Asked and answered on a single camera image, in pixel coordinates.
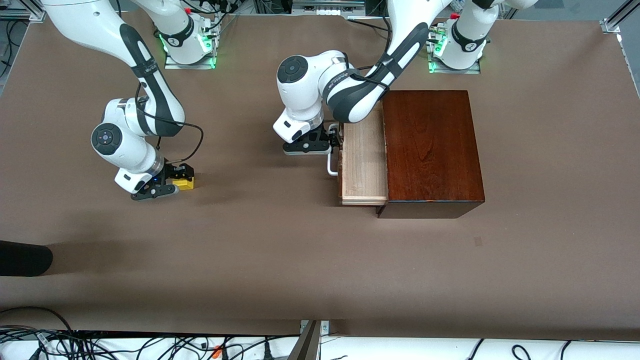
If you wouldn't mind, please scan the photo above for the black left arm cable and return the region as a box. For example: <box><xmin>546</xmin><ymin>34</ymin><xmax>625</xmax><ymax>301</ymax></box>
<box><xmin>345</xmin><ymin>12</ymin><xmax>392</xmax><ymax>92</ymax></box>

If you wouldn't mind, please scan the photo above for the black foam cylinder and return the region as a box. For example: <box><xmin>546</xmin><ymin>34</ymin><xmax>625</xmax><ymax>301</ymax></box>
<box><xmin>0</xmin><ymin>240</ymin><xmax>54</xmax><ymax>277</ymax></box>

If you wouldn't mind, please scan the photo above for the black cable on table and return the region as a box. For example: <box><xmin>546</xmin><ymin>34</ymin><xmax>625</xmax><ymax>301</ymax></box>
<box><xmin>346</xmin><ymin>15</ymin><xmax>391</xmax><ymax>32</ymax></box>

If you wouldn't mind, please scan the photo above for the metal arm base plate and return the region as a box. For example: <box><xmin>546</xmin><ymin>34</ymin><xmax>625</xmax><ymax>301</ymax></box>
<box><xmin>426</xmin><ymin>27</ymin><xmax>482</xmax><ymax>75</ymax></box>
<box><xmin>164</xmin><ymin>27</ymin><xmax>217</xmax><ymax>70</ymax></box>

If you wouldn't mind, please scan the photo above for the dark angled metal bar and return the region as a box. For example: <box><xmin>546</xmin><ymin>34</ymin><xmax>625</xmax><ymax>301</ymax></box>
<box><xmin>287</xmin><ymin>320</ymin><xmax>322</xmax><ymax>360</ymax></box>

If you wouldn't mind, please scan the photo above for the wooden drawer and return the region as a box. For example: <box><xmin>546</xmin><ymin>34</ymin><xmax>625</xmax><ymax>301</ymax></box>
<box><xmin>339</xmin><ymin>100</ymin><xmax>390</xmax><ymax>207</ymax></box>

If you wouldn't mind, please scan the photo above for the small silver bracket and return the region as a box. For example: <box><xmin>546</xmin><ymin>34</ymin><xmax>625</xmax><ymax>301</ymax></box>
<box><xmin>300</xmin><ymin>320</ymin><xmax>331</xmax><ymax>335</ymax></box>

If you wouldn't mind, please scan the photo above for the aluminium frame profile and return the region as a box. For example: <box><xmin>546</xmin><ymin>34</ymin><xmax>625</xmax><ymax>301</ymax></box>
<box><xmin>600</xmin><ymin>0</ymin><xmax>640</xmax><ymax>35</ymax></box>
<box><xmin>0</xmin><ymin>0</ymin><xmax>47</xmax><ymax>22</ymax></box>

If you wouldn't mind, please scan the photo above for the dark brown wooden cabinet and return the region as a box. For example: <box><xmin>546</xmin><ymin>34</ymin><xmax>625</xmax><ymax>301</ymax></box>
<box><xmin>376</xmin><ymin>90</ymin><xmax>486</xmax><ymax>220</ymax></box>

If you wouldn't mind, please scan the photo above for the black cable tangle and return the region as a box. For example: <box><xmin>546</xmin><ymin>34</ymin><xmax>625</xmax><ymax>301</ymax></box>
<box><xmin>0</xmin><ymin>306</ymin><xmax>301</xmax><ymax>360</ymax></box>

